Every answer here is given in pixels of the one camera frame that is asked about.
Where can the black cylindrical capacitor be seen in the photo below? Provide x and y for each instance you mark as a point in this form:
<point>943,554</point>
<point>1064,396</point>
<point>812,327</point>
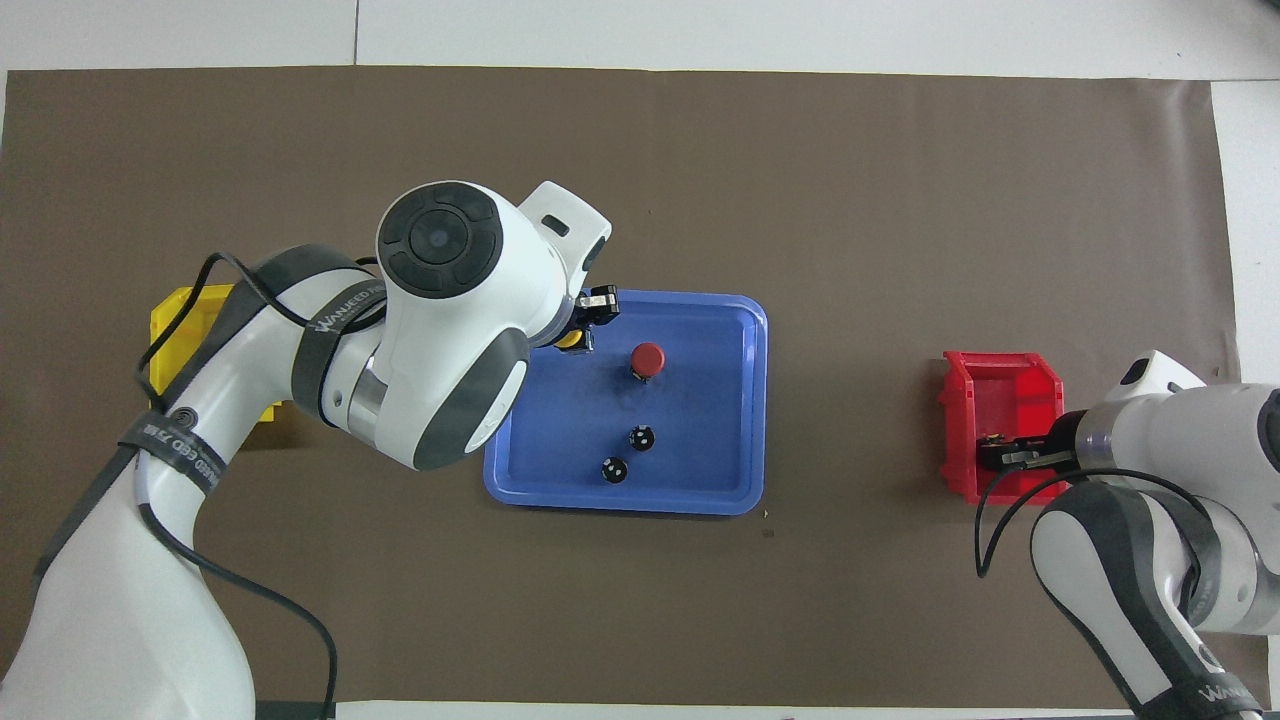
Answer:
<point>614,470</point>
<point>642,437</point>

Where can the red plastic bin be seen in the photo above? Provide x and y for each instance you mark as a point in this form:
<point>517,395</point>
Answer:
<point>1010,390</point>

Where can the yellow push button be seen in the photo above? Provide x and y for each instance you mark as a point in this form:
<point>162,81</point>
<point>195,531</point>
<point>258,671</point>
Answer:
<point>567,341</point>

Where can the brown paper table mat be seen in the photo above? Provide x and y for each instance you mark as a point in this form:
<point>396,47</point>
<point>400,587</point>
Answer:
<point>850,200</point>

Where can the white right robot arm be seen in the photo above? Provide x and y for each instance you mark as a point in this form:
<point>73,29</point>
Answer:
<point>1180,440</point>

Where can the yellow plastic bin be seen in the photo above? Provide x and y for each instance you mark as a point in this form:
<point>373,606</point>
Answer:
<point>162,312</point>

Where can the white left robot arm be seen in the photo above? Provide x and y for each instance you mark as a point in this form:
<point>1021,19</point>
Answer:
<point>450,330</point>

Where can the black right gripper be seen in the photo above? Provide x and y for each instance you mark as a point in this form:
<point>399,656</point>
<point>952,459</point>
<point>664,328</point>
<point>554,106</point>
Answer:
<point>1068,440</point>

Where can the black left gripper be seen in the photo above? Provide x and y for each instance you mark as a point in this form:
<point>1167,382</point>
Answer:
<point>578,315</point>

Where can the red push button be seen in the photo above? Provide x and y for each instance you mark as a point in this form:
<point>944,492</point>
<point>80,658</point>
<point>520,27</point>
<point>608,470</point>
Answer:
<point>647,358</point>

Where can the blue plastic tray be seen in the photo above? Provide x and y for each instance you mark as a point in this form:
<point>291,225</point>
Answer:
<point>700,450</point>

